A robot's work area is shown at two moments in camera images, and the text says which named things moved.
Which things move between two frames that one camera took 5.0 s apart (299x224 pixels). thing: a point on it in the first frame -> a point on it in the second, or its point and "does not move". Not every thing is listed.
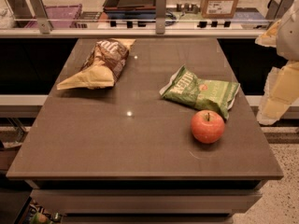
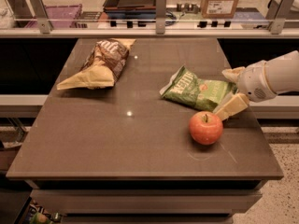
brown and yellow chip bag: (104, 65) does not move
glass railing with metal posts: (169, 13) does not move
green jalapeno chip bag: (216, 95) does not move
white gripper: (290, 35) -> (252, 79)
